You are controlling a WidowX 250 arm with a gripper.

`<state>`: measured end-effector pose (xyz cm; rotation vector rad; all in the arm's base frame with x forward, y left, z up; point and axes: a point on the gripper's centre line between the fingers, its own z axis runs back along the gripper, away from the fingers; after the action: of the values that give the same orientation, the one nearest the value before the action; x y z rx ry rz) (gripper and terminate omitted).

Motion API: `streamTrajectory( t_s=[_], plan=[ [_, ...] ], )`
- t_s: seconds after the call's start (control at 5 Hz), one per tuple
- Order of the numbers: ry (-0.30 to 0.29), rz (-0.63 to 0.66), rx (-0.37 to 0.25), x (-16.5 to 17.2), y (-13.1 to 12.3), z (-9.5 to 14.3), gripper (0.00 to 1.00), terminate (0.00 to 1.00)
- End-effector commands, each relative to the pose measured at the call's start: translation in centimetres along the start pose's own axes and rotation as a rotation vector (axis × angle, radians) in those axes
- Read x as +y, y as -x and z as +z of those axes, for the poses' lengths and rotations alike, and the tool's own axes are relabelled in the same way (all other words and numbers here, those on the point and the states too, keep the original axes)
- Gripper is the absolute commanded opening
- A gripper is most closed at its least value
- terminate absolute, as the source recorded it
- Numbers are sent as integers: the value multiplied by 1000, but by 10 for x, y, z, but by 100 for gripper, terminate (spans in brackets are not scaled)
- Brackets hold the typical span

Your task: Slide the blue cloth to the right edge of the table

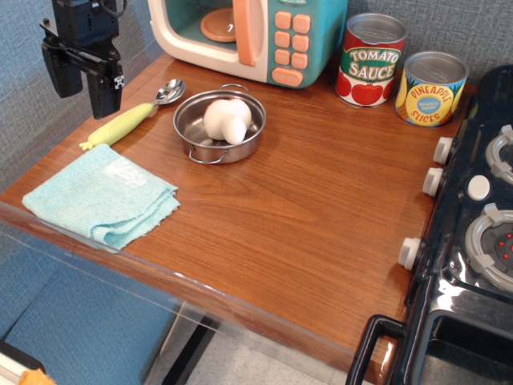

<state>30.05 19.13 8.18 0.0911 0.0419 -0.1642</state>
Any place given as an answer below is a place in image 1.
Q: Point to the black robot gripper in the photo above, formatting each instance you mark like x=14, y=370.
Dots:
x=79, y=38

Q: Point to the light blue cloth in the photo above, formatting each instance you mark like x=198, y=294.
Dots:
x=103, y=197

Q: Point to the small steel pot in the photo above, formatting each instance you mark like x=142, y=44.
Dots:
x=188, y=123

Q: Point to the white toy mushroom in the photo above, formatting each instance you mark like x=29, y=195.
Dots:
x=227, y=119

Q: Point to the orange microwave plate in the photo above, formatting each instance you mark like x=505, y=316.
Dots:
x=218, y=25

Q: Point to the teal toy microwave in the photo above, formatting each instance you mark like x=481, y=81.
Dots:
x=285, y=43

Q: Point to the tomato sauce can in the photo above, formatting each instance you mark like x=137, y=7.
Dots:
x=372, y=48

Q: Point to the orange object at corner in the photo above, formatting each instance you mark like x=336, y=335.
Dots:
x=35, y=377

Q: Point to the pineapple slices can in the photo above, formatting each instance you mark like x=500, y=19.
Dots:
x=431, y=86

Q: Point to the white stove knob middle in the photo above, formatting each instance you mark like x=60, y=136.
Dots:
x=432, y=181

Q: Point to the white stove knob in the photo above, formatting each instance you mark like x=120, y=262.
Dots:
x=432, y=181
x=408, y=252
x=442, y=150

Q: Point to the white stove knob bottom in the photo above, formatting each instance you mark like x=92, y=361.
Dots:
x=408, y=252

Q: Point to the white stove knob top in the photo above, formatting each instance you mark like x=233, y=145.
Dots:
x=442, y=150

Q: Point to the white round stove button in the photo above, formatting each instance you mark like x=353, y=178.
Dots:
x=478, y=188

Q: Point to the black toy stove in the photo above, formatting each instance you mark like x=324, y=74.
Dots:
x=459, y=301

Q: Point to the spoon with green handle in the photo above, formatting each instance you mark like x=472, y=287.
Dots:
x=125, y=123

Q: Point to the black oven door handle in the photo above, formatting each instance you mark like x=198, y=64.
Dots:
x=377, y=326

